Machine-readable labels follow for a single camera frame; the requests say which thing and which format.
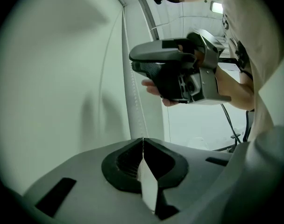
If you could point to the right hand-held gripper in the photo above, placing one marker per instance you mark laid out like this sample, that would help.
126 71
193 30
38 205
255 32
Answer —
209 83

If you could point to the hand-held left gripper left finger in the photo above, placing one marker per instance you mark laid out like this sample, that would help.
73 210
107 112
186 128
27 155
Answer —
86 185

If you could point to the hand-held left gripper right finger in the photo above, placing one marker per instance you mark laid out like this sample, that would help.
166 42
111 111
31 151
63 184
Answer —
191 171

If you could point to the white roller blind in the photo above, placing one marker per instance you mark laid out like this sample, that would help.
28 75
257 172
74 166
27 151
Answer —
51 78

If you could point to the person's right hand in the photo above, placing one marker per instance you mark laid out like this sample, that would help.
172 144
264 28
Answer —
150 86

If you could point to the bright ceiling light panel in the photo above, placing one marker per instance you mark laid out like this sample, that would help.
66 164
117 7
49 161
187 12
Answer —
216 7

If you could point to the person's beige shirt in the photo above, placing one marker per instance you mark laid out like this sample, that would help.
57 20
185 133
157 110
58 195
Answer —
249 20

